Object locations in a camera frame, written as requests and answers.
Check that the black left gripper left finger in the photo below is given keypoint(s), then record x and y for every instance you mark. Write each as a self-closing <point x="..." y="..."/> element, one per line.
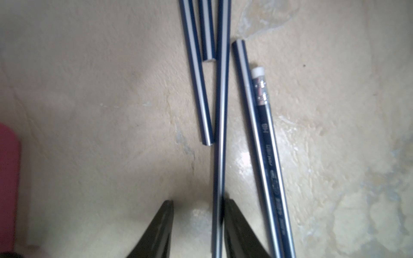
<point x="156" y="240"/>

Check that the pink bottom drawer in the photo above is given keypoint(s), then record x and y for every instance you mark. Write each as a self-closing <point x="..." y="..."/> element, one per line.
<point x="10" y="166"/>

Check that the dark blue pencil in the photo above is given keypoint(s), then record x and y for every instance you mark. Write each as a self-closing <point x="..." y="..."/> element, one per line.
<point x="222" y="77"/>
<point x="273" y="162"/>
<point x="196" y="71"/>

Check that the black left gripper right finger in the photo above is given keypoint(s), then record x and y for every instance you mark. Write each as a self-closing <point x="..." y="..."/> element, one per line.
<point x="240" y="240"/>

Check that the black pencil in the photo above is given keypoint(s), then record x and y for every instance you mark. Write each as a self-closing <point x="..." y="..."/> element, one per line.
<point x="207" y="30"/>
<point x="264" y="175"/>

